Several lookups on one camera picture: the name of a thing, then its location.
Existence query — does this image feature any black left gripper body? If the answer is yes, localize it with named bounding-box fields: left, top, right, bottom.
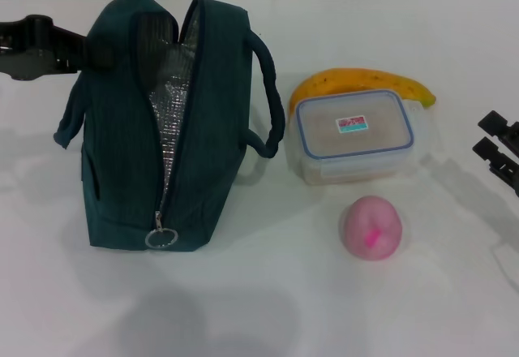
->
left=0, top=15, right=57, bottom=81

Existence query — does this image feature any clear blue-rimmed plastic food container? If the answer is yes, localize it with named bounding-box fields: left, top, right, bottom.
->
left=283, top=88, right=431, bottom=187

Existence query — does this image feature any yellow banana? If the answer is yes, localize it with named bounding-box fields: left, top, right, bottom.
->
left=288, top=67, right=438, bottom=117

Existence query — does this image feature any dark teal insulated lunch bag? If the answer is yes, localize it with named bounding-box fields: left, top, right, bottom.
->
left=54, top=0, right=287, bottom=252

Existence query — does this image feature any pink peach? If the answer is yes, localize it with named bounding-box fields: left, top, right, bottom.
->
left=338, top=195, right=404, bottom=261

